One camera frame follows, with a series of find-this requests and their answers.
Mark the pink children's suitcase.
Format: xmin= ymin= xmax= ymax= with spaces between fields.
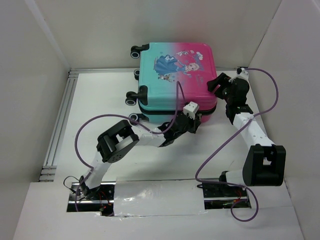
xmin=125 ymin=42 xmax=218 ymax=123

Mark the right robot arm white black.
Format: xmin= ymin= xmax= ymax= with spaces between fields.
xmin=207 ymin=70 xmax=286 ymax=196

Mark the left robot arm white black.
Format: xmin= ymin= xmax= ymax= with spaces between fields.
xmin=77 ymin=112 xmax=202 ymax=200

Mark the shiny white taped sheet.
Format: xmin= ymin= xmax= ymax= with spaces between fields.
xmin=113 ymin=179 xmax=207 ymax=217

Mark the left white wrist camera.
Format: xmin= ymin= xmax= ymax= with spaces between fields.
xmin=182 ymin=101 xmax=200 ymax=120

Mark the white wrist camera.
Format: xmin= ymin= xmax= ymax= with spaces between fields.
xmin=182 ymin=101 xmax=200 ymax=120
xmin=229 ymin=67 xmax=249 ymax=83

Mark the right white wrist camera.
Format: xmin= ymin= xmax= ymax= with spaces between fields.
xmin=229 ymin=67 xmax=249 ymax=83

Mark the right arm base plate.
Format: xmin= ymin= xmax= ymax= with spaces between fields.
xmin=197 ymin=183 xmax=251 ymax=210

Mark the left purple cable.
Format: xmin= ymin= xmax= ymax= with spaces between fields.
xmin=74 ymin=81 xmax=187 ymax=212

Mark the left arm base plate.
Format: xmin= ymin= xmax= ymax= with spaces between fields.
xmin=62 ymin=176 xmax=116 ymax=217

